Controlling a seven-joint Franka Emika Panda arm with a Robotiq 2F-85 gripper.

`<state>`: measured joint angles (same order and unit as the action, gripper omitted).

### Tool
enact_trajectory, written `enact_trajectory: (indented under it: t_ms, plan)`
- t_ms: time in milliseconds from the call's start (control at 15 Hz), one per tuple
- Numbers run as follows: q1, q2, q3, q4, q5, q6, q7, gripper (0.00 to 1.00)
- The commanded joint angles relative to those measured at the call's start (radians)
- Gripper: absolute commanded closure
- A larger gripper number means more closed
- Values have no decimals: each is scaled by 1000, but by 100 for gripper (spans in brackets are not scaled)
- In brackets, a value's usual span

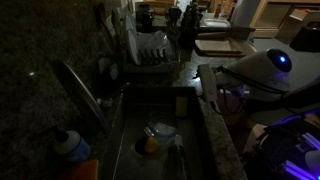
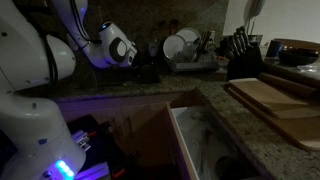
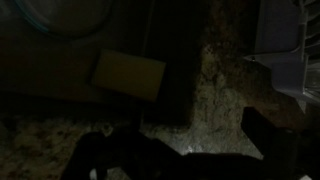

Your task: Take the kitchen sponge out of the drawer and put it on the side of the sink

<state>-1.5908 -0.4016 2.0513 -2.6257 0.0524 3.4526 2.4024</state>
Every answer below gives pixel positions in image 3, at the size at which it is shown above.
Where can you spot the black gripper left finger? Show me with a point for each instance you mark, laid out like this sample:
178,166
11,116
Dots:
106,156

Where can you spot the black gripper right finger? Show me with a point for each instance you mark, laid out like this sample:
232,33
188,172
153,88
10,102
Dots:
266,133

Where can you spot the yellow kitchen sponge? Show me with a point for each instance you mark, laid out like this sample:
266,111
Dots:
128,75

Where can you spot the steel kitchen sink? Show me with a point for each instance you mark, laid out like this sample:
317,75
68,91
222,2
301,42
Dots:
66,66

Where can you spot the white dish rack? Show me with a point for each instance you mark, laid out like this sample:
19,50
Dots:
290,50

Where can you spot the round container teal lid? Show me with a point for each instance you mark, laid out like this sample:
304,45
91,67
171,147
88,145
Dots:
63,16

